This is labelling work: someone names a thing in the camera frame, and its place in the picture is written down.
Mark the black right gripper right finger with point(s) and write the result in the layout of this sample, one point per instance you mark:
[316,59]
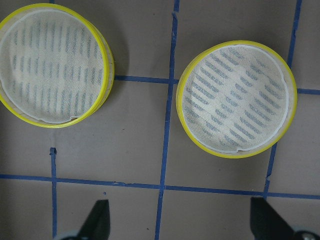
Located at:
[267,224]

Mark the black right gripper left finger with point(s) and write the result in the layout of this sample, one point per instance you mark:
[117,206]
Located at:
[97,225]

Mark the yellow steamer basket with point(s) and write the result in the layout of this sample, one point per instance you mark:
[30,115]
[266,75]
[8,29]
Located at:
[236,99]
[56,68]

